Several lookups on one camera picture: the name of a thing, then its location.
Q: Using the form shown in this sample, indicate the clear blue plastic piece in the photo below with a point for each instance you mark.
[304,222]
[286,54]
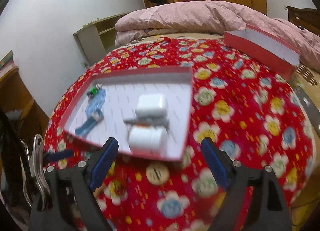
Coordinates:
[96,103]

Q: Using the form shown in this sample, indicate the wooden cabinet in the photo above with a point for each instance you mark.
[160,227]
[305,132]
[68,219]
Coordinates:
[17,91]

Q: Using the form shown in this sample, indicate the blue-grey curved toy pipe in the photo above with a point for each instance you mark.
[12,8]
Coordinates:
[86,126]

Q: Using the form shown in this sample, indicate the white plastic jar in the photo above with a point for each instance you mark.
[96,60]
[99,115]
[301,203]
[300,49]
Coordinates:
[147,139]

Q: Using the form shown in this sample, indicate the dark wooden headboard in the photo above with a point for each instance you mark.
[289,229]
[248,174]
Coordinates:
[305,18]

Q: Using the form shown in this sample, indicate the green pink box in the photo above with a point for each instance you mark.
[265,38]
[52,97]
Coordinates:
[6,60]

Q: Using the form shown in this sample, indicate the round wooden chess piece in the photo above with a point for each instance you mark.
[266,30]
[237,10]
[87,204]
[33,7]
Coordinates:
[157,173]

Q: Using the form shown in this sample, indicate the red cardboard box tray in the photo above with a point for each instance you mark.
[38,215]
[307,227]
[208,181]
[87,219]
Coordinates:
[162,88]

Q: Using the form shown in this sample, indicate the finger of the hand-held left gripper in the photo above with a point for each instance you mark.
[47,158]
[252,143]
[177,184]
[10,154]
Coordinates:
[58,155]

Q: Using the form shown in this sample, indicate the red printed blanket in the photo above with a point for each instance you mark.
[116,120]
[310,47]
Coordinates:
[237,146]

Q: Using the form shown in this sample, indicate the pink quilt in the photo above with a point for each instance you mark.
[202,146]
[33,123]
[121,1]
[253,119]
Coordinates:
[187,16]

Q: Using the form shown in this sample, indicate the grey plastic plate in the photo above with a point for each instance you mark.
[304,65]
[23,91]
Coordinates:
[150,121]

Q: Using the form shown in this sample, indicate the grey-green open shelf unit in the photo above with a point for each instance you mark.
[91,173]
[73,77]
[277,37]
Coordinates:
[90,41]

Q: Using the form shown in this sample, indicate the metal spring clamp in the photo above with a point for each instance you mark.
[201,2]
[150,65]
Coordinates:
[37,161]

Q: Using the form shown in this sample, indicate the white earbud case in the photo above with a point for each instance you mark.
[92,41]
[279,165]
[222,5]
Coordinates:
[151,106]

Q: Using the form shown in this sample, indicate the green hat toy figure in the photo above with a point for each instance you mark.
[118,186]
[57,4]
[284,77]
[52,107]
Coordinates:
[94,91]

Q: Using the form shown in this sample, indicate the red cardboard box lid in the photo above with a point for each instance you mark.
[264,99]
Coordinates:
[255,53]

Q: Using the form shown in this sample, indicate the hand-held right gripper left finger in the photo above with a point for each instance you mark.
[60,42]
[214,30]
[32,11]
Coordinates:
[102,163]

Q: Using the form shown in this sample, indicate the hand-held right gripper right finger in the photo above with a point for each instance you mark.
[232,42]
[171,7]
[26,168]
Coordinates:
[215,163]

